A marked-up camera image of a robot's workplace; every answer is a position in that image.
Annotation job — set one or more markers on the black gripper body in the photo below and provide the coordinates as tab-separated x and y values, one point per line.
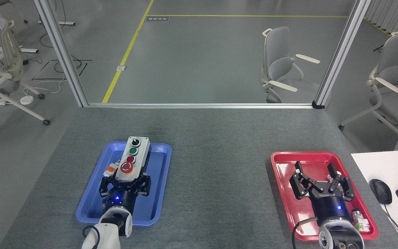
124	199
330	209

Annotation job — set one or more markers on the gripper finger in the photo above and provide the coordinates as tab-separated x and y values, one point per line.
347	189
104	186
297	186
145	186

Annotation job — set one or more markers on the grey four-button control box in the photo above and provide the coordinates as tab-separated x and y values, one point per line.
142	148

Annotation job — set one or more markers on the blue plastic tray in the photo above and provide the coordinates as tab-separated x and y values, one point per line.
157	193

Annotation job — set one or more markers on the red plastic tray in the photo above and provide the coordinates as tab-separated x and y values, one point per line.
285	193

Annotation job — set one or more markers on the black computer mouse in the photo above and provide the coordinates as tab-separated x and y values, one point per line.
380	191

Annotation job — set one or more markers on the white desk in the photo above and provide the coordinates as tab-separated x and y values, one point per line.
389	166

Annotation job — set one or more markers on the silver aluminium crossbar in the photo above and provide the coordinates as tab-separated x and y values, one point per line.
199	105

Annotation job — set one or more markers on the white round floor device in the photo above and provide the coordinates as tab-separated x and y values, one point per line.
26	100

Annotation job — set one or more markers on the silver floor socket cover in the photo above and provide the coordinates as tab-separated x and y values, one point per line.
121	68

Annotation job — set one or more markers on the grey chair with flat armrests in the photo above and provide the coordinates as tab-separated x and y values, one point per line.
276	48

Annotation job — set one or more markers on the white mesh office chair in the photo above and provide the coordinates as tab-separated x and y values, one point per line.
10	65

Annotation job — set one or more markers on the grey floor sign plate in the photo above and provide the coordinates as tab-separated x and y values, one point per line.
157	19

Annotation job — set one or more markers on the white pleated curtain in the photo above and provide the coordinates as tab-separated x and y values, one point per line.
392	14

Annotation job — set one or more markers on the green push button switch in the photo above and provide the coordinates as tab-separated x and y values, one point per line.
339	188

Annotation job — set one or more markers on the red push button switch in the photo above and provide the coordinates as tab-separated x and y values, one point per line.
112	168

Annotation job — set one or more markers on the silver push button switch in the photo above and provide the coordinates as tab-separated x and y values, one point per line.
360	219

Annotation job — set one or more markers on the silver aluminium post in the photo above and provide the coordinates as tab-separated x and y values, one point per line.
60	52
340	52

